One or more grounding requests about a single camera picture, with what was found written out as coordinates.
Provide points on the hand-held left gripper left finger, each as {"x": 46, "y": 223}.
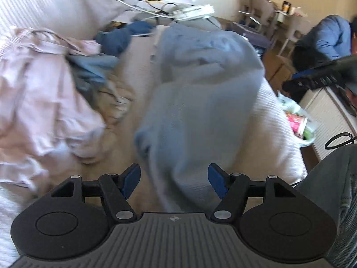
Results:
{"x": 131, "y": 181}

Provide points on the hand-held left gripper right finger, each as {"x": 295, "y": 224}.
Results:
{"x": 217, "y": 182}

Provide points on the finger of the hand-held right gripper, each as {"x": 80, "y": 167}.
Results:
{"x": 302, "y": 81}

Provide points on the light blue sweatshirt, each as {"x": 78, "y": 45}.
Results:
{"x": 200, "y": 103}

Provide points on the pink pants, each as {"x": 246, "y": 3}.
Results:
{"x": 41, "y": 103}

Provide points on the cardboard box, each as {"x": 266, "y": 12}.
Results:
{"x": 280, "y": 69}

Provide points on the pink snack cup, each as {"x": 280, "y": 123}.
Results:
{"x": 297, "y": 122}

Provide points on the beige chair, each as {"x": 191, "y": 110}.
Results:
{"x": 259, "y": 11}
{"x": 291, "y": 33}

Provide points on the plastic-lined waste basket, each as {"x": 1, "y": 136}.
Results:
{"x": 309, "y": 136}

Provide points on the dark electric heater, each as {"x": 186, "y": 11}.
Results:
{"x": 251, "y": 40}

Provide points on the white dining table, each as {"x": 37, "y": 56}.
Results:
{"x": 292, "y": 15}

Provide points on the beige cloth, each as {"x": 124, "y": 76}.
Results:
{"x": 117, "y": 92}

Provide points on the grey folded cloth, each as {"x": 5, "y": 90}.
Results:
{"x": 206, "y": 23}

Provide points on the person's trouser leg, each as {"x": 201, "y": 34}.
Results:
{"x": 334, "y": 195}

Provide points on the blue-grey cloth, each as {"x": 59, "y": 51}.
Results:
{"x": 92, "y": 67}

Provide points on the white power strip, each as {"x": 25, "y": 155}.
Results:
{"x": 195, "y": 11}

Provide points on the dark blue cloth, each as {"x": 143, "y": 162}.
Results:
{"x": 117, "y": 39}

